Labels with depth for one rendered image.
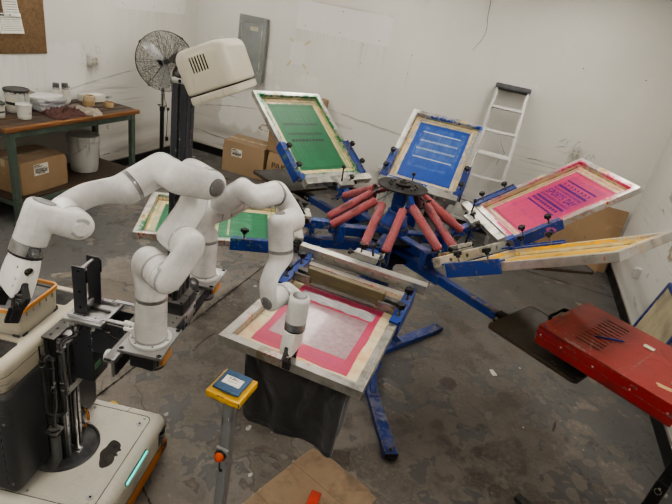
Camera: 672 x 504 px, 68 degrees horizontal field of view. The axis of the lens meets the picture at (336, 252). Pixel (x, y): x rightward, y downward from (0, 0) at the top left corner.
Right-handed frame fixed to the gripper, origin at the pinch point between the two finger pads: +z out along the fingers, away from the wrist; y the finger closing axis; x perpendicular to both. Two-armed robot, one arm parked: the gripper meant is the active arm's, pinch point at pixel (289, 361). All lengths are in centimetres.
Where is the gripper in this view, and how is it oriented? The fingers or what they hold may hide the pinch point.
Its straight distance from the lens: 186.6
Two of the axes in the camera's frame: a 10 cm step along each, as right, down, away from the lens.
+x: 9.2, 3.0, -2.5
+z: -1.7, 8.8, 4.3
